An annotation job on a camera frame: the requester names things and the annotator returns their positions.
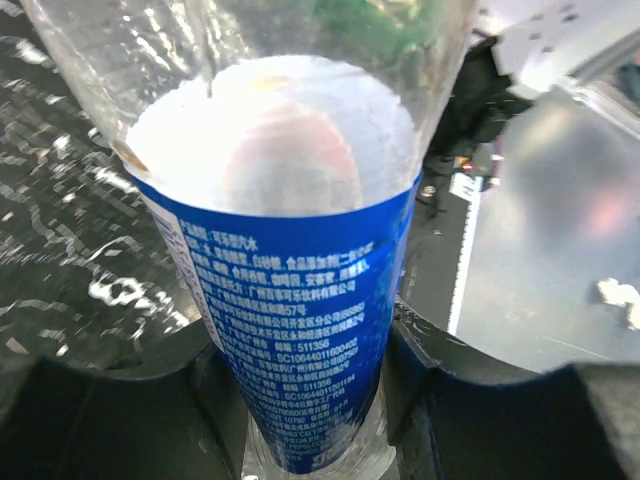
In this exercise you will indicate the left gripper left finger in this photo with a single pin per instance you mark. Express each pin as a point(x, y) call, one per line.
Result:
point(174, 412)

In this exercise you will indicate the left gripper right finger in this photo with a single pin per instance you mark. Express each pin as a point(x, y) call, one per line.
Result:
point(455, 412)

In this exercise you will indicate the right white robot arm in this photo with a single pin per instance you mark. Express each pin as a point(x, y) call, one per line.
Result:
point(542, 42)

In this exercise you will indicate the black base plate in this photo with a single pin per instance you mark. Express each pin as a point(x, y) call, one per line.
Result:
point(478, 110)

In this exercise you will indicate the Pepsi plastic bottle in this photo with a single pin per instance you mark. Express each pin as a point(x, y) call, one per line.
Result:
point(278, 146)

